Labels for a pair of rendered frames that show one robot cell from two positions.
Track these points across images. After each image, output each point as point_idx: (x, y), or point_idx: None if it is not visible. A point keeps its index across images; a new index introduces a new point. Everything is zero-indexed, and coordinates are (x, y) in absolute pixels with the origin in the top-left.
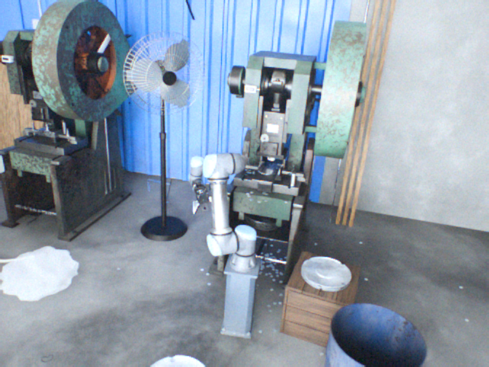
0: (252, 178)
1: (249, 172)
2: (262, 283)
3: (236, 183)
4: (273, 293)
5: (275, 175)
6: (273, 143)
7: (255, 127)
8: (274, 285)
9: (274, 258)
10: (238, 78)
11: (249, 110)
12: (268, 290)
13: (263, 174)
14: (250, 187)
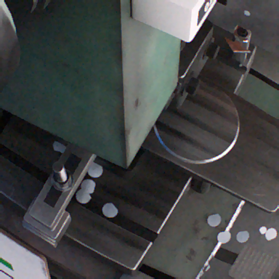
0: (264, 205)
1: (81, 185)
2: (237, 247)
3: (140, 265)
4: (273, 227)
5: (248, 104)
6: (200, 34)
7: (173, 89)
8: (251, 220)
9: (240, 202)
10: (1, 22)
11: (150, 72)
12: (262, 237)
13: (232, 152)
14: (174, 214)
